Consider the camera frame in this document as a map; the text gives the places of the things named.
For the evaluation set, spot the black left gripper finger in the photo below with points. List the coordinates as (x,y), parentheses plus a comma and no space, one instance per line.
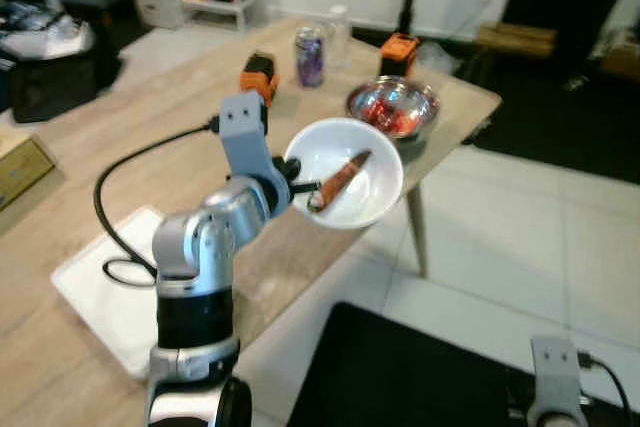
(309,190)

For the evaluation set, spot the reddish brown sweet potato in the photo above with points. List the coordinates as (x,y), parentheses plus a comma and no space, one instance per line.
(340,179)

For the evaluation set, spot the white round bowl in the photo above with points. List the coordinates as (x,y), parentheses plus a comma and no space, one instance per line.
(370,187)

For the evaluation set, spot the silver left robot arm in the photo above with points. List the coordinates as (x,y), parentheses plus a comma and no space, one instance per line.
(195,247)

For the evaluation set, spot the orange black battery pack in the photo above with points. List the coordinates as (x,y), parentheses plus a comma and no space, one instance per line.
(260,75)
(398,55)

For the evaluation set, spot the shiny metal bowl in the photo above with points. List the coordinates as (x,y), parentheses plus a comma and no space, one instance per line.
(393,107)

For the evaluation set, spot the purple drink can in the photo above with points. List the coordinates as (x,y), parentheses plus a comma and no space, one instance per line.
(310,59)

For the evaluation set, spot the light wooden table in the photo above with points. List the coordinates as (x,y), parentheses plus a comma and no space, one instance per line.
(150,107)

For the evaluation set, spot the clear plastic jar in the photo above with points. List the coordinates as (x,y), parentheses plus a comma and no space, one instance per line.
(340,37)

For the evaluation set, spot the crumpled clear plastic bag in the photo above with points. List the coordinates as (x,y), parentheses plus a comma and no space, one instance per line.
(438,59)

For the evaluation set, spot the black bag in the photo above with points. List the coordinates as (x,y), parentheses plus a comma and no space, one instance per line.
(50,92)

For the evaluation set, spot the flat brown cardboard stack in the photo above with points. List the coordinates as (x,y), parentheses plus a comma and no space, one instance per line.
(515,40)

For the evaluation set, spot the taped brown cardboard box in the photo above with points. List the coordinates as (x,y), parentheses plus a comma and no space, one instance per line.
(622,59)

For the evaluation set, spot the large black floor mat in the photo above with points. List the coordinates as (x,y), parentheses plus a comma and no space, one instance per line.
(560,117)

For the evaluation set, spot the small tan cardboard box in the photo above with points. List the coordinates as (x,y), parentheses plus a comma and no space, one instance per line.
(22,172)

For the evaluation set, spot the white cloth pile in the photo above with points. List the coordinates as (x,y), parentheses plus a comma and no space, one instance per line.
(50,39)

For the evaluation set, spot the black flat board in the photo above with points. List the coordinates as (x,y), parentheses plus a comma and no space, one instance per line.
(550,2)

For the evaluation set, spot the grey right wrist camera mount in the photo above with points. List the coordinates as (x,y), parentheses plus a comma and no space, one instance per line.
(555,372)

